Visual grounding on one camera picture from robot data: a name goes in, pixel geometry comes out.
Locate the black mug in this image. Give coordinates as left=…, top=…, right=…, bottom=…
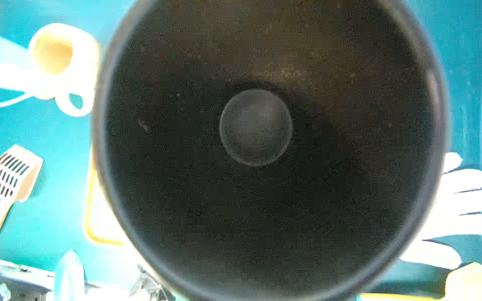
left=92, top=1, right=448, bottom=300

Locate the beige ceramic mug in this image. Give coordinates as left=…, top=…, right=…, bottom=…
left=28, top=23, right=102, bottom=117

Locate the light blue mug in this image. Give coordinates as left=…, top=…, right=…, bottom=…
left=1, top=37, right=36, bottom=107

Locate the orange wooden tray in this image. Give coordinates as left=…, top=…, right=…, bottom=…
left=85, top=146, right=128, bottom=247

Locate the blue garden trowel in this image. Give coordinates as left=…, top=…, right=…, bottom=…
left=53, top=250, right=85, bottom=301

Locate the brown slotted scoop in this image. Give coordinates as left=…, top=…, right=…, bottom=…
left=1, top=144, right=44, bottom=227

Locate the white work glove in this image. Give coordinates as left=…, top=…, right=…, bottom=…
left=400, top=153, right=481, bottom=270

